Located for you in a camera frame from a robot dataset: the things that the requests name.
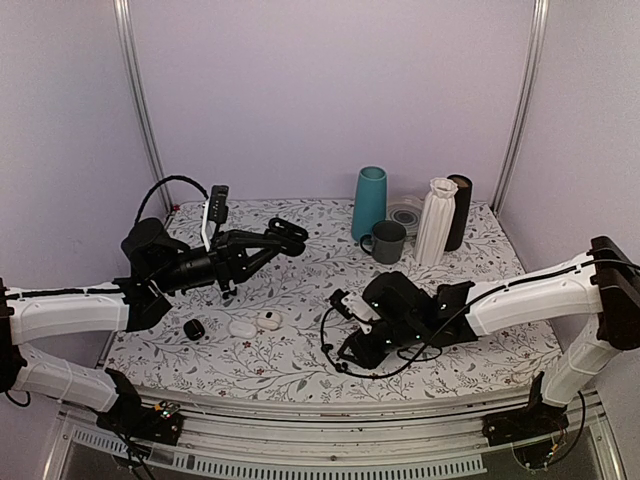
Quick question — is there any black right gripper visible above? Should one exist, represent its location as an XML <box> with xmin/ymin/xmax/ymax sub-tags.
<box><xmin>337</xmin><ymin>319</ymin><xmax>423</xmax><ymax>371</ymax></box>

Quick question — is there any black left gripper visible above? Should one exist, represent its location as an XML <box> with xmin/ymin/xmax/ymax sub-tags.
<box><xmin>153</xmin><ymin>228</ymin><xmax>281</xmax><ymax>294</ymax></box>

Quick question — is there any black earbuds charging case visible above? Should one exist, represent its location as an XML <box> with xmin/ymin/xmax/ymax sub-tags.
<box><xmin>266</xmin><ymin>217</ymin><xmax>309</xmax><ymax>257</ymax></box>

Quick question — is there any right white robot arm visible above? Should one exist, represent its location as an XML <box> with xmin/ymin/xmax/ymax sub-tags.
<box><xmin>330</xmin><ymin>236</ymin><xmax>639</xmax><ymax>436</ymax></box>

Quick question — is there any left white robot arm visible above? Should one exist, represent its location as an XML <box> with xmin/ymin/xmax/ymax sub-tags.
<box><xmin>1</xmin><ymin>218</ymin><xmax>308</xmax><ymax>434</ymax></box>

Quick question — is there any white open earbuds case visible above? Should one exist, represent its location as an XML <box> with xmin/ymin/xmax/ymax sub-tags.
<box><xmin>256</xmin><ymin>311</ymin><xmax>282</xmax><ymax>331</ymax></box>

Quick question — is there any white closed earbuds case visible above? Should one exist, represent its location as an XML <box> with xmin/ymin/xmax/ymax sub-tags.
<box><xmin>228</xmin><ymin>320</ymin><xmax>257</xmax><ymax>339</ymax></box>

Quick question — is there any small black closed case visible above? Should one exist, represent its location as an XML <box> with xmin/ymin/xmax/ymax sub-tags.
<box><xmin>183</xmin><ymin>319</ymin><xmax>205</xmax><ymax>341</ymax></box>

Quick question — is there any floral patterned table mat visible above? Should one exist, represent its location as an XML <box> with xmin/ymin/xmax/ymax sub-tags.
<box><xmin>106</xmin><ymin>200</ymin><xmax>561</xmax><ymax>404</ymax></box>

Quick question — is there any dark grey mug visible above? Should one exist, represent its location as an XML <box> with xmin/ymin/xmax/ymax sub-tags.
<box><xmin>359</xmin><ymin>220</ymin><xmax>407</xmax><ymax>265</ymax></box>

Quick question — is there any teal tall vase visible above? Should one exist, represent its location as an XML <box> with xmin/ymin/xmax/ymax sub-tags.
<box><xmin>351</xmin><ymin>166</ymin><xmax>387</xmax><ymax>241</ymax></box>

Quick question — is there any clear glass dish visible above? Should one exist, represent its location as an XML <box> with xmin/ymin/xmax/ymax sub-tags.
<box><xmin>387</xmin><ymin>195</ymin><xmax>424</xmax><ymax>238</ymax></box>

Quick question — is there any white ribbed vase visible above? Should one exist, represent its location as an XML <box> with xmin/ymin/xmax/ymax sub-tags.
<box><xmin>414</xmin><ymin>178</ymin><xmax>458</xmax><ymax>267</ymax></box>

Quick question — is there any black cylinder vase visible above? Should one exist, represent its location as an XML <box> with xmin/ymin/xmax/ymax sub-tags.
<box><xmin>445</xmin><ymin>174</ymin><xmax>473</xmax><ymax>252</ymax></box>

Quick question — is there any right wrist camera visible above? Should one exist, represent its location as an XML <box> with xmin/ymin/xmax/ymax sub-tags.
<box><xmin>329</xmin><ymin>289</ymin><xmax>379</xmax><ymax>334</ymax></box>

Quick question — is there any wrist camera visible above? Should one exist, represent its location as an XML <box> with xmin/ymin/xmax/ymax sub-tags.
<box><xmin>329</xmin><ymin>289</ymin><xmax>379</xmax><ymax>334</ymax></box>
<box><xmin>200</xmin><ymin>185</ymin><xmax>229</xmax><ymax>252</ymax></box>

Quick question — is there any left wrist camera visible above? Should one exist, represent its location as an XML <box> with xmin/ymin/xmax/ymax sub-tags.
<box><xmin>200</xmin><ymin>185</ymin><xmax>229</xmax><ymax>252</ymax></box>

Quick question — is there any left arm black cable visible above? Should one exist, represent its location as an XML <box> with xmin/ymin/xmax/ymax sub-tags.
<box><xmin>133</xmin><ymin>174</ymin><xmax>211</xmax><ymax>226</ymax></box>

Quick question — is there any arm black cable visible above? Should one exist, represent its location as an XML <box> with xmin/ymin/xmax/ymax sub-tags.
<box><xmin>133</xmin><ymin>174</ymin><xmax>211</xmax><ymax>226</ymax></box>
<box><xmin>319</xmin><ymin>252</ymin><xmax>640</xmax><ymax>380</ymax></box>

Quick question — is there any front aluminium rail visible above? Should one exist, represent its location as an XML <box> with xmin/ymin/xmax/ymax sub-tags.
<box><xmin>44</xmin><ymin>388</ymin><xmax>627</xmax><ymax>479</ymax></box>

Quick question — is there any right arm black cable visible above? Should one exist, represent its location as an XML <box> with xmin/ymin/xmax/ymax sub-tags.
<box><xmin>319</xmin><ymin>252</ymin><xmax>640</xmax><ymax>380</ymax></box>

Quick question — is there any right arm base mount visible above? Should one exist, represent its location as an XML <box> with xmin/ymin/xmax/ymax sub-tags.
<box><xmin>482</xmin><ymin>372</ymin><xmax>569</xmax><ymax>446</ymax></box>

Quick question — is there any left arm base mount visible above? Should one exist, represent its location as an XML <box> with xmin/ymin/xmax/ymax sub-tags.
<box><xmin>96</xmin><ymin>368</ymin><xmax>184</xmax><ymax>446</ymax></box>

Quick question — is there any left aluminium frame post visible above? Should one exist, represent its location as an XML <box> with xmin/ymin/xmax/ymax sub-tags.
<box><xmin>113</xmin><ymin>0</ymin><xmax>165</xmax><ymax>182</ymax></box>

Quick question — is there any aluminium frame post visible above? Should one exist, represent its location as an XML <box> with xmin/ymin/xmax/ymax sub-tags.
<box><xmin>113</xmin><ymin>0</ymin><xmax>165</xmax><ymax>182</ymax></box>
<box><xmin>490</xmin><ymin>0</ymin><xmax>550</xmax><ymax>218</ymax></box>

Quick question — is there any right aluminium frame post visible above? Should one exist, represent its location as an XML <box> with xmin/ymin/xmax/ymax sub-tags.
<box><xmin>490</xmin><ymin>0</ymin><xmax>550</xmax><ymax>218</ymax></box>

